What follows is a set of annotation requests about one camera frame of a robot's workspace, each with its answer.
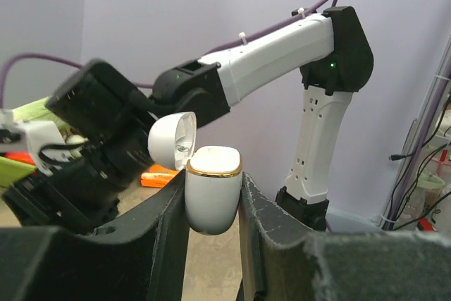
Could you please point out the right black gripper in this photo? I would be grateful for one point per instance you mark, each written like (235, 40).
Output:
(84, 194)

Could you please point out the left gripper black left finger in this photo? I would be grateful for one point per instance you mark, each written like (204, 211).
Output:
(140, 255)

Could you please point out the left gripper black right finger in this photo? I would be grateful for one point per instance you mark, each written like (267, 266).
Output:
(282, 259)

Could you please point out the white earbud charging case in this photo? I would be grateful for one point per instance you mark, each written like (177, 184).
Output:
(213, 174)

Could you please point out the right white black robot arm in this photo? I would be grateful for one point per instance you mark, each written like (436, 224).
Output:
(123, 131)

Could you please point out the orange carrot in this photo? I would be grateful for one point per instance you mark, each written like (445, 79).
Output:
(22, 157)

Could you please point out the green plastic basket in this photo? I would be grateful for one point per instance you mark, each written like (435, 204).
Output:
(12, 170)

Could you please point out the orange pink snack packet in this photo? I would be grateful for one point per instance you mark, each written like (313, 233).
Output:
(157, 176)

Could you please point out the long green white cabbage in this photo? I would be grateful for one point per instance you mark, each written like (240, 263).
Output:
(36, 111)

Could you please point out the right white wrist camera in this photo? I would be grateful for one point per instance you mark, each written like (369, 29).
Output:
(42, 140)

